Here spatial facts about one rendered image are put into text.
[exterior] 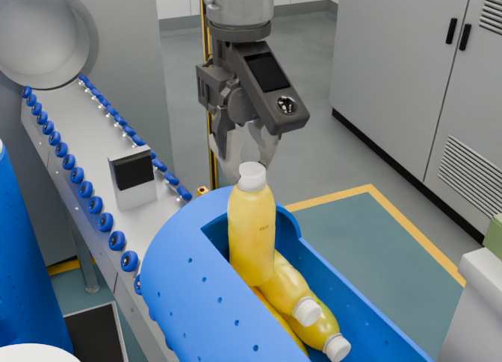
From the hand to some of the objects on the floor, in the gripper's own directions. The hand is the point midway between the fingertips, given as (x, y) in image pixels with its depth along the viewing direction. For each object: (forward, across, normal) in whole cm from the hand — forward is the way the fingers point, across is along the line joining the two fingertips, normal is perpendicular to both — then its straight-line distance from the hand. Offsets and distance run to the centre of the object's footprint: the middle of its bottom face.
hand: (251, 174), depth 65 cm
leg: (+132, +8, -122) cm, 180 cm away
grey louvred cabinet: (+134, -194, -84) cm, 250 cm away
